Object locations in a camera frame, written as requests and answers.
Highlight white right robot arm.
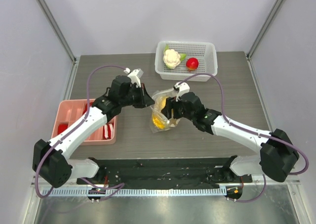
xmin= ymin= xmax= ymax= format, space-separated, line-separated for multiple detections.
xmin=159 ymin=92 xmax=299 ymax=182

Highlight white fake cauliflower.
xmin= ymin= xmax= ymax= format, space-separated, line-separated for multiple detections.
xmin=163 ymin=45 xmax=187 ymax=69

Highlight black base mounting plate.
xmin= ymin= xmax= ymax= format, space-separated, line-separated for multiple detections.
xmin=88 ymin=158 xmax=252 ymax=190

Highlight pink compartment tray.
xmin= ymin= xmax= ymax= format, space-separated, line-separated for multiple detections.
xmin=51 ymin=99 xmax=118 ymax=146

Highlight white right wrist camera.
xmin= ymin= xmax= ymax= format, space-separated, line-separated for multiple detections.
xmin=173 ymin=82 xmax=190 ymax=102

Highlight clear zip top bag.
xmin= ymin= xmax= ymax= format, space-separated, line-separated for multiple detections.
xmin=150 ymin=89 xmax=180 ymax=133

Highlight red fake pomegranate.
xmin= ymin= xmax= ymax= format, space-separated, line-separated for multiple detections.
xmin=186 ymin=57 xmax=199 ymax=71

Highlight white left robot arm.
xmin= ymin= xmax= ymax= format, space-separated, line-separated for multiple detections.
xmin=33 ymin=69 xmax=154 ymax=188

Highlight yellow fake bananas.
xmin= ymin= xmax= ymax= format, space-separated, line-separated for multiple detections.
xmin=152 ymin=113 xmax=170 ymax=130

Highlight white slotted cable duct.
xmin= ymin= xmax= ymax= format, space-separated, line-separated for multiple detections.
xmin=49 ymin=186 xmax=227 ymax=197

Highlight red cloth lower left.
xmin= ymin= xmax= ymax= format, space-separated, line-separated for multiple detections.
xmin=57 ymin=123 xmax=68 ymax=134

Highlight white perforated plastic basket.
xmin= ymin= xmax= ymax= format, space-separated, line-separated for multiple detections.
xmin=155 ymin=41 xmax=218 ymax=81

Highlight red white striped cloth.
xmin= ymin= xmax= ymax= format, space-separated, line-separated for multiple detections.
xmin=103 ymin=123 xmax=114 ymax=140

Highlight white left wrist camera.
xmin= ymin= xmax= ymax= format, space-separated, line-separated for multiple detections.
xmin=124 ymin=68 xmax=144 ymax=88

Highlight yellow fake lemon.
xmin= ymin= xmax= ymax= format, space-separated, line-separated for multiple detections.
xmin=155 ymin=96 xmax=169 ymax=111

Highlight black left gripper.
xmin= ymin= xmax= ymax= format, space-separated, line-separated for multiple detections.
xmin=120 ymin=83 xmax=155 ymax=108

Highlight red cloth upper compartment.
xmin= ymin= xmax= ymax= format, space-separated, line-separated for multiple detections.
xmin=83 ymin=103 xmax=91 ymax=114

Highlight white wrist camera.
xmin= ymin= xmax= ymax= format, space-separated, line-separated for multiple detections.
xmin=124 ymin=68 xmax=144 ymax=88
xmin=173 ymin=82 xmax=190 ymax=102

